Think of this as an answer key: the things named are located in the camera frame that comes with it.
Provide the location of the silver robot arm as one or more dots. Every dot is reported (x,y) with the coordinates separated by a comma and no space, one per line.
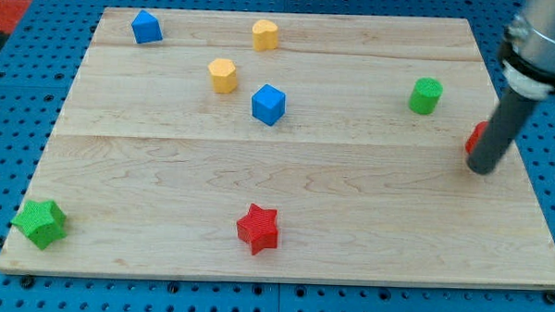
(527,53)

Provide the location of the red star block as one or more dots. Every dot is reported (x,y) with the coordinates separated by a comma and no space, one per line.
(258,228)

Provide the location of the green star block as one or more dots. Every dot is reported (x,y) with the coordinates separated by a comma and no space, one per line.
(41,222)

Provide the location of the light wooden board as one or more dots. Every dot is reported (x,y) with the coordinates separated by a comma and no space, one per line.
(153,168)

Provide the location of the blue cube block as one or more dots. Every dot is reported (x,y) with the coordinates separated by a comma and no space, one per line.
(268,104)

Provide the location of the yellow hexagon block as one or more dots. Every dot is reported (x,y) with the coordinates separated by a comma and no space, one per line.
(223,75)

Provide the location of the yellow heart block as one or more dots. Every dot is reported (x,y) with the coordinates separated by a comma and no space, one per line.
(265,35)

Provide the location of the green cylinder block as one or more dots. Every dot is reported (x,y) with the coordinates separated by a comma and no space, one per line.
(425,95)

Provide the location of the blue pentagon block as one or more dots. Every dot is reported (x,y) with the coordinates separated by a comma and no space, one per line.
(146,28)

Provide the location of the red block behind rod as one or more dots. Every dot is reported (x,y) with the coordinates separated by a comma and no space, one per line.
(474,137)

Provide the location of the grey cylindrical pointer rod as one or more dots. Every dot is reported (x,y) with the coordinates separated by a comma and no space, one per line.
(506,122)

